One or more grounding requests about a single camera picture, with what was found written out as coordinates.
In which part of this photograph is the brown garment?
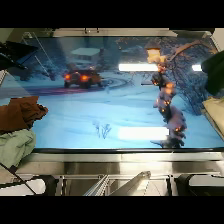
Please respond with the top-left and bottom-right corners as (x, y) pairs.
(0, 95), (49, 135)

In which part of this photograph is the pale green garment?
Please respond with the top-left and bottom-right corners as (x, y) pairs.
(0, 128), (37, 169)

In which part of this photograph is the beige garment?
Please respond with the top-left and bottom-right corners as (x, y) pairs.
(201, 95), (224, 142)

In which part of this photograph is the silver frame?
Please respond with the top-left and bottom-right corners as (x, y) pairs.
(0, 28), (224, 197)

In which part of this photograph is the black cable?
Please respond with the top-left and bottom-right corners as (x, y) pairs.
(0, 162), (38, 197)

